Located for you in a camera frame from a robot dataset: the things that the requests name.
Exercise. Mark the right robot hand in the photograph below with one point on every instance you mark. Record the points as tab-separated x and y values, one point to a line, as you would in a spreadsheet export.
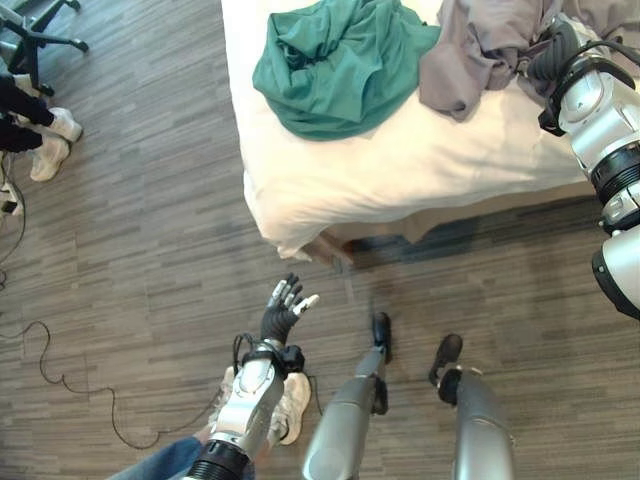
555	42

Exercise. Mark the white bed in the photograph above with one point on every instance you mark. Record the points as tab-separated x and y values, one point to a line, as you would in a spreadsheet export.
400	170

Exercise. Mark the seated person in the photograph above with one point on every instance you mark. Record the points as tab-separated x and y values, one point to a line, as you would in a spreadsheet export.
35	130

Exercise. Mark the right silver robot leg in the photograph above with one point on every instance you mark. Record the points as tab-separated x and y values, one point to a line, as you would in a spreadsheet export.
475	415

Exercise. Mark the left silver robot leg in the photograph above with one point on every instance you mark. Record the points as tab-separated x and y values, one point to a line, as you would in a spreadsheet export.
350	405

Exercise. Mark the silver robot leg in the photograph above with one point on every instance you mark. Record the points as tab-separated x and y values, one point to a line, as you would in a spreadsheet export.
475	415
350	405

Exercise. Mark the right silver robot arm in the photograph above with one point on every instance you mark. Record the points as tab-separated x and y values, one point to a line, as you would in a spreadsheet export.
605	150

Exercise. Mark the black office chair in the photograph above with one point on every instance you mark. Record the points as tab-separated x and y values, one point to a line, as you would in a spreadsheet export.
35	35

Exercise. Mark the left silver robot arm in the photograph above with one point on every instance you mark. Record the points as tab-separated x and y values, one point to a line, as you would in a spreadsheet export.
245	410

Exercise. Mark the grey bed cloth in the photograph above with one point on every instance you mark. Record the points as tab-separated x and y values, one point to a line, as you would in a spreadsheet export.
475	55

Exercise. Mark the green bed cloth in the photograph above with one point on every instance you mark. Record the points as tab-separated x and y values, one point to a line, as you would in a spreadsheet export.
340	70

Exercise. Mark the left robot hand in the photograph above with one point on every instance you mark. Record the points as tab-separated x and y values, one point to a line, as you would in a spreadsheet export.
280	320

